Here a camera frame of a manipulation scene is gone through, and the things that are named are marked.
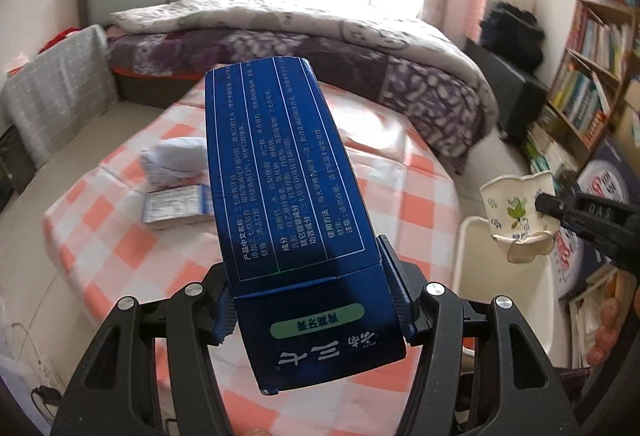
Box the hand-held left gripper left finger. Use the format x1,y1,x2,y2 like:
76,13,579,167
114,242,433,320
50,262,237,436

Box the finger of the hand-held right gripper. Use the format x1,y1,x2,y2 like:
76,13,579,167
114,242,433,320
552,169,582,197
534,192,587,230

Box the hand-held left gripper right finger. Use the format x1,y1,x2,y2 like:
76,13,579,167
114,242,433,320
377,236,581,436

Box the crushed floral paper cup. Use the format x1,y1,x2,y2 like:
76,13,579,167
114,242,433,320
479,170,557,265

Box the white trash bin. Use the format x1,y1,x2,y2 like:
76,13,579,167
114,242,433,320
456,214,565,359

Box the small blue white box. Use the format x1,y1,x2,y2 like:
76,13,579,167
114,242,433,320
141,184,216,231

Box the blue toothpaste box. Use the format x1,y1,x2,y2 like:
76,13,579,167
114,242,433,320
205,57,407,394

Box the pale plastic wrapper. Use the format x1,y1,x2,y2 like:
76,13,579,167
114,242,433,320
140,138,211,189

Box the pile of floor books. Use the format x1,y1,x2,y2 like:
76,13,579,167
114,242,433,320
521,120,577,177

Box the round printed sign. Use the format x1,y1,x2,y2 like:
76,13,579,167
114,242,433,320
554,136,640,303

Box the stack of magazines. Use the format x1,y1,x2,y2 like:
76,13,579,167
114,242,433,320
566,265,637,373

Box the row of shelf books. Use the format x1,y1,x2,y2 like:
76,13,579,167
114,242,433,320
549,0,632,133

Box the black cabinet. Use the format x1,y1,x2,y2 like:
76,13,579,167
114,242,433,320
464,38,549,143

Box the orange white checkered tablecloth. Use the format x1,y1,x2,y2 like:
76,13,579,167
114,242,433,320
44,80,481,436

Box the wooden bookshelf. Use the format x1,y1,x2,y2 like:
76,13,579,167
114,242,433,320
544,0,637,167

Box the black bag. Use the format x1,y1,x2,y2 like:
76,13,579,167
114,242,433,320
481,0,547,77

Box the white power strip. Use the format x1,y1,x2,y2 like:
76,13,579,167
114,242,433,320
29,354,67,398

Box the dark low cabinet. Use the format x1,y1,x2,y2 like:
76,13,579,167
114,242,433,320
0,128,37,213

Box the grey purple patterned quilt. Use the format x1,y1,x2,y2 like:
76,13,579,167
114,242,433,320
107,0,501,173

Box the grey checkered chair cover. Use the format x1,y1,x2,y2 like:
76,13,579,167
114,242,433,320
0,24,120,169

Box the red cloth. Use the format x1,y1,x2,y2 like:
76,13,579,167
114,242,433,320
39,28,77,52

